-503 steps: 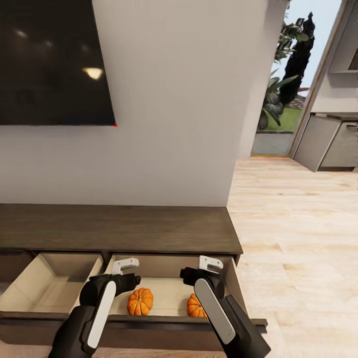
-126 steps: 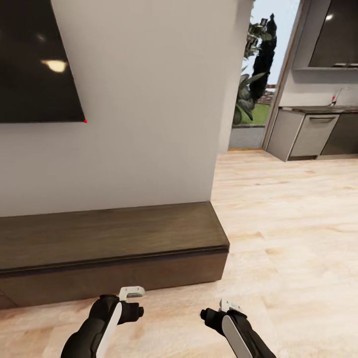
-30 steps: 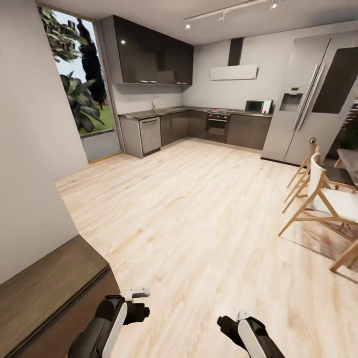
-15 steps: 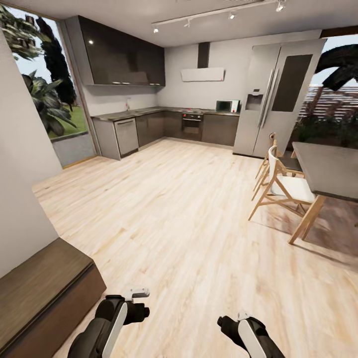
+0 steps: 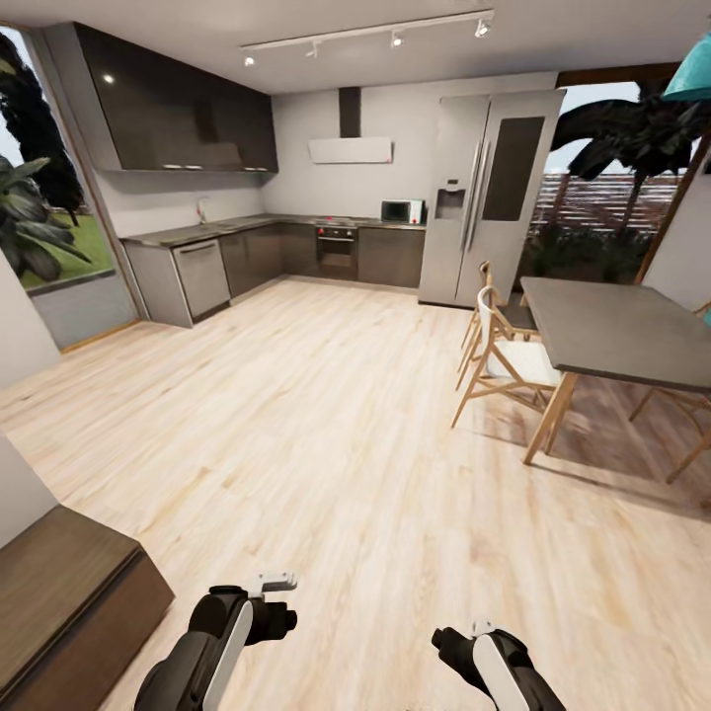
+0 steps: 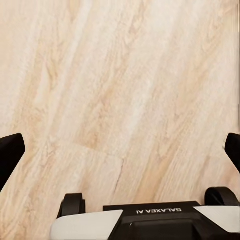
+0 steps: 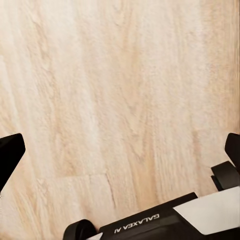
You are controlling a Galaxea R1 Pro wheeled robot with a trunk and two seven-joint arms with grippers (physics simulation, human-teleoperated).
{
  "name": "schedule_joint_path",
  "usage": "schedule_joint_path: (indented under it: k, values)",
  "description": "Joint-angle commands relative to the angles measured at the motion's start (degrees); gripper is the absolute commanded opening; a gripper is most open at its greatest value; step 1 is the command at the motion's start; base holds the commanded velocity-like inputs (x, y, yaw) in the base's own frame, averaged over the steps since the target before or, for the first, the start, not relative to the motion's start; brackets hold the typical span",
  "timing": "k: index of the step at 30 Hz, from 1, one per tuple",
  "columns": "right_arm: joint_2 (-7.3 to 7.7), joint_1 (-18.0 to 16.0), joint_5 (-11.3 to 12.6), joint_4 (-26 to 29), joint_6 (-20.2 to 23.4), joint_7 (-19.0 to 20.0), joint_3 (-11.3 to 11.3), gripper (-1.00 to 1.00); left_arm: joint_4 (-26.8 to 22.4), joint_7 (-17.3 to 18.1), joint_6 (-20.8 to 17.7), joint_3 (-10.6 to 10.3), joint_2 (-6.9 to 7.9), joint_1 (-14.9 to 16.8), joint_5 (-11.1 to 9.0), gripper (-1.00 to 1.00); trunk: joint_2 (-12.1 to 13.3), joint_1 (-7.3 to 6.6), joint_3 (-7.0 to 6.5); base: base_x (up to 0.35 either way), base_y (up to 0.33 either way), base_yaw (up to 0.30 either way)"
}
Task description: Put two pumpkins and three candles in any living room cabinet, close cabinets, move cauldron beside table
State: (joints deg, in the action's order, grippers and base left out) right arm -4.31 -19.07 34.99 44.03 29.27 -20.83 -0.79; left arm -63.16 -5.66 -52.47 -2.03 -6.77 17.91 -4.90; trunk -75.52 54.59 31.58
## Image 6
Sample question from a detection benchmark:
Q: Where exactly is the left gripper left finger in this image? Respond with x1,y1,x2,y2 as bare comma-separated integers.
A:
0,133,26,192

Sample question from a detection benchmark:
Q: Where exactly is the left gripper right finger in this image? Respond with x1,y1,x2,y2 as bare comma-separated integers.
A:
224,132,240,172

